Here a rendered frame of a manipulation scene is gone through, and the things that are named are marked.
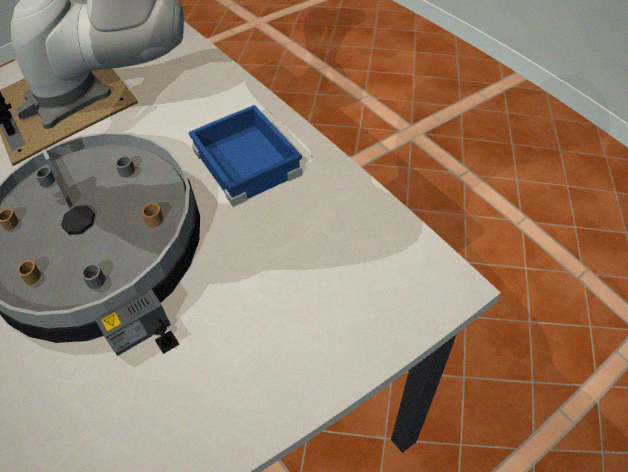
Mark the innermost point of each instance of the grey metal ring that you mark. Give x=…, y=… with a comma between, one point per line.
x=45, y=179
x=125, y=166
x=96, y=281

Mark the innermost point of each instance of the blue crate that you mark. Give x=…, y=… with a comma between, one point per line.
x=252, y=153

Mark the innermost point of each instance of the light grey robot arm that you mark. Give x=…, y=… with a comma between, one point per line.
x=57, y=42

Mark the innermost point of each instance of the bronze bushing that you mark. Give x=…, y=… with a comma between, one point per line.
x=11, y=222
x=152, y=215
x=29, y=276

